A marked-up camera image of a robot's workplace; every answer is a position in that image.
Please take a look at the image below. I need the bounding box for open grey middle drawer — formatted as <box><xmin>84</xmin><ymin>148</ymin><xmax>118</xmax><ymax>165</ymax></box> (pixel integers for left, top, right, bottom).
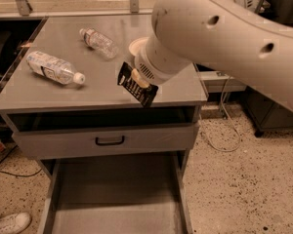
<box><xmin>37</xmin><ymin>152</ymin><xmax>194</xmax><ymax>234</ymax></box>

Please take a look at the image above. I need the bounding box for white paper bowl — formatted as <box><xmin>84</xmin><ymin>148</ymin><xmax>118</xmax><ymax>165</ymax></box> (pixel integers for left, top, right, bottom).
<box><xmin>129</xmin><ymin>37</ymin><xmax>148</xmax><ymax>57</ymax></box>

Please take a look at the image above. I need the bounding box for black rxbar chocolate wrapper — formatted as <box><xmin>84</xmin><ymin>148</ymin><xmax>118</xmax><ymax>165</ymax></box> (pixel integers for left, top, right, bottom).
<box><xmin>117</xmin><ymin>62</ymin><xmax>158</xmax><ymax>107</ymax></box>

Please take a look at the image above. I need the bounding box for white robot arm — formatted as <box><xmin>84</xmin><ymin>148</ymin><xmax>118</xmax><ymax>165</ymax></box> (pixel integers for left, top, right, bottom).
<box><xmin>134</xmin><ymin>0</ymin><xmax>293</xmax><ymax>112</ymax></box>

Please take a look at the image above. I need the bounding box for grey top drawer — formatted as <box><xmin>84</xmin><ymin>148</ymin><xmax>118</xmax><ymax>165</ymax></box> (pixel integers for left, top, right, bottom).
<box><xmin>13</xmin><ymin>123</ymin><xmax>198</xmax><ymax>160</ymax></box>

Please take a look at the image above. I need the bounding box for black drawer handle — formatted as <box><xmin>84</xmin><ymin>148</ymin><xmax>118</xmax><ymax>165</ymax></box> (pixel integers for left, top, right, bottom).
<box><xmin>95</xmin><ymin>136</ymin><xmax>125</xmax><ymax>146</ymax></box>

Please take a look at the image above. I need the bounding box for small clear water bottle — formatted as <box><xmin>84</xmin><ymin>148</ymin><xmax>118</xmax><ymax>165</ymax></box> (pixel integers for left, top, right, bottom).
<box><xmin>79</xmin><ymin>28</ymin><xmax>118</xmax><ymax>59</ymax></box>

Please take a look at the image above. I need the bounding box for white sneaker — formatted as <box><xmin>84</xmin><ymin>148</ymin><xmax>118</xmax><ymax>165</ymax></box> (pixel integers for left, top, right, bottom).
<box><xmin>0</xmin><ymin>213</ymin><xmax>31</xmax><ymax>234</ymax></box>

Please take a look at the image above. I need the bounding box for dark cabinet on wheels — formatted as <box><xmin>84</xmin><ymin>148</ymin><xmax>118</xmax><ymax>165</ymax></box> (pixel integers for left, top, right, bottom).
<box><xmin>241</xmin><ymin>0</ymin><xmax>293</xmax><ymax>137</ymax></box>

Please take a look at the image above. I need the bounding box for grey metal drawer cabinet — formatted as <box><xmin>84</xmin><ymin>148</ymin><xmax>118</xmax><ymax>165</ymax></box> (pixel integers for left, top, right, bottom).
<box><xmin>0</xmin><ymin>13</ymin><xmax>209</xmax><ymax>234</ymax></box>

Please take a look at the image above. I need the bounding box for large labelled water bottle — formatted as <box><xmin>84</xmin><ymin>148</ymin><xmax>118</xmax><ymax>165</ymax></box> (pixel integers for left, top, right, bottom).
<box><xmin>26</xmin><ymin>51</ymin><xmax>86</xmax><ymax>85</ymax></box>

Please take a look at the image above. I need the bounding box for black floor cable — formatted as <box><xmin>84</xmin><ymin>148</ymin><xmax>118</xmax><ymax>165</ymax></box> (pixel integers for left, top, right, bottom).
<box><xmin>0</xmin><ymin>144</ymin><xmax>43</xmax><ymax>177</ymax></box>

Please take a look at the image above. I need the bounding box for white power cable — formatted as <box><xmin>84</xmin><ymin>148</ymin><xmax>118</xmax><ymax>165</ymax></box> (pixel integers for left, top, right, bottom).
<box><xmin>198</xmin><ymin>75</ymin><xmax>242</xmax><ymax>153</ymax></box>

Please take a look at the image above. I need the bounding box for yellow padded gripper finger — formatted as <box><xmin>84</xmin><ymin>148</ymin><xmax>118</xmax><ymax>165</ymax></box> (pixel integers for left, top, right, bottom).
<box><xmin>131</xmin><ymin>68</ymin><xmax>149</xmax><ymax>89</ymax></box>

